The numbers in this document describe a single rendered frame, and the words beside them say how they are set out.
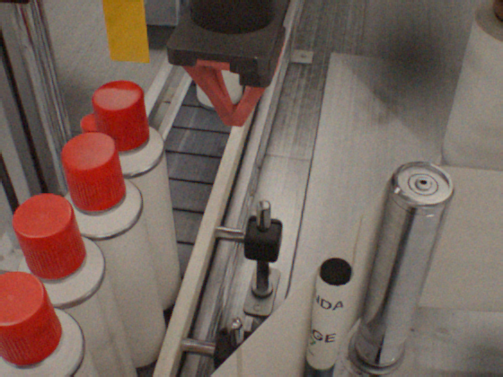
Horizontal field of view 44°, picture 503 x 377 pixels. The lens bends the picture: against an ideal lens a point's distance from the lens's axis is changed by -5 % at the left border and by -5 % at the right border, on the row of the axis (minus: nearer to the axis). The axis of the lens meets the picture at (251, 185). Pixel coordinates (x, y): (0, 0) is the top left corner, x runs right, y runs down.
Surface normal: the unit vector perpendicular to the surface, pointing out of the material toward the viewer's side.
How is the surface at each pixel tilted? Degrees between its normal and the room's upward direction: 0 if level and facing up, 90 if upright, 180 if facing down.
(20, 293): 3
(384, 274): 90
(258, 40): 1
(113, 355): 90
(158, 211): 90
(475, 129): 93
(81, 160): 2
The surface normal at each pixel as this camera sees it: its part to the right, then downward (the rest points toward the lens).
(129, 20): -0.18, 0.69
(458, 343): 0.00, -0.71
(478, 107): -0.76, 0.43
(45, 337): 0.80, 0.42
